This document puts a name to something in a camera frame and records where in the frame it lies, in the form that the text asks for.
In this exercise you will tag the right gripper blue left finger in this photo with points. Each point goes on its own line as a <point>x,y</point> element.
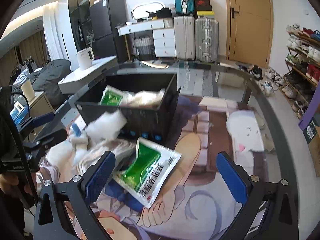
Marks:
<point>52,220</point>

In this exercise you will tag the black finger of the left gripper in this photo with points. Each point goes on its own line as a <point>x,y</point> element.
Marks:
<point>47,141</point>

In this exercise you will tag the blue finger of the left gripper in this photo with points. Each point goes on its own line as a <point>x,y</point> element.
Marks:
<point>31,123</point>

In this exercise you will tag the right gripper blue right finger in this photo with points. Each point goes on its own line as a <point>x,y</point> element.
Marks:
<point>267,209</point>

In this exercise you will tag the white plush toy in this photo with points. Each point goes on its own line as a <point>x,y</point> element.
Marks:
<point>79,142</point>

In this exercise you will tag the green medicine packet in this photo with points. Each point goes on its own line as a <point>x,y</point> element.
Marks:
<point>144,178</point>
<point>112,96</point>

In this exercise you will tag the person's left hand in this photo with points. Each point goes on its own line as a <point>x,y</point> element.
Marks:
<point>9,180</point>

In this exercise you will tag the dark grey beanbag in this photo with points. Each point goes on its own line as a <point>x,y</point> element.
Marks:
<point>46,80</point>

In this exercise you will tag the white electric kettle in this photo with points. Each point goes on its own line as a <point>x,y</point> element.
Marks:
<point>85,58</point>

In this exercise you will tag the white side table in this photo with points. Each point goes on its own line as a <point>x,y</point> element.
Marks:
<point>79,78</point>

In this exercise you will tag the anime printed table mat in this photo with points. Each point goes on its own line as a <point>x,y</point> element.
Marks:
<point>194,202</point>

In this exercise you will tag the cardboard box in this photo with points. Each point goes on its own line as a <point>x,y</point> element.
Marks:
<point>311,134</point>

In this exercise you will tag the black storage box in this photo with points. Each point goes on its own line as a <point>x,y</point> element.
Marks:
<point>152,123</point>

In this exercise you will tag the black refrigerator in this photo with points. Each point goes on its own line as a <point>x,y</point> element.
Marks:
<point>106,16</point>

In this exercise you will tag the woven basket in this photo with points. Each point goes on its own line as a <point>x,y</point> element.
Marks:
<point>145,48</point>

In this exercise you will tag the black glass cabinet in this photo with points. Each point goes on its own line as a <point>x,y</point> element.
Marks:
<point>81,23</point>

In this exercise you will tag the shoe rack with shoes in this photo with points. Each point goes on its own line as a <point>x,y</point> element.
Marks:
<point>302,62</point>

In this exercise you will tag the white drawer desk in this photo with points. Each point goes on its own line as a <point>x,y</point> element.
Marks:
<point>163,34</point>

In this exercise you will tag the white suitcase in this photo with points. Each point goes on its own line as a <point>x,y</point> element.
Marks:
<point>184,28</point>

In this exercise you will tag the wooden door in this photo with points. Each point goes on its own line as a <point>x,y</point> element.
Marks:
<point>249,31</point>

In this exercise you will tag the silver suitcase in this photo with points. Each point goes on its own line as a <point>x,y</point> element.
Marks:
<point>206,39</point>

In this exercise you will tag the stacked shoe boxes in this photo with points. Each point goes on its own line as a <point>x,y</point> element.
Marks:
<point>204,9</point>

